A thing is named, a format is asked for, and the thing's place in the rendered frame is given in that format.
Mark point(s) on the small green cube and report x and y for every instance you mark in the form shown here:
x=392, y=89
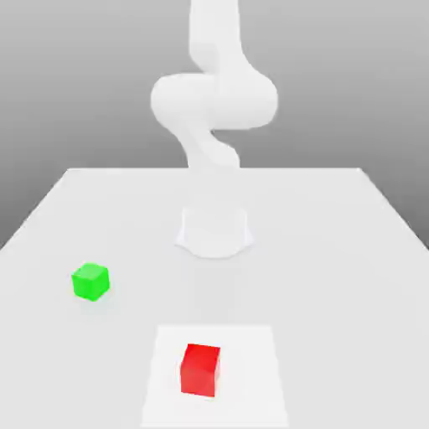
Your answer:
x=90, y=281

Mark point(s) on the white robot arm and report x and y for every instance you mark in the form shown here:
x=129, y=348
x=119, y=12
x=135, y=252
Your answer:
x=214, y=100

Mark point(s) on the small red cube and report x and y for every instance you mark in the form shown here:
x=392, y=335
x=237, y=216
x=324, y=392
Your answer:
x=199, y=370

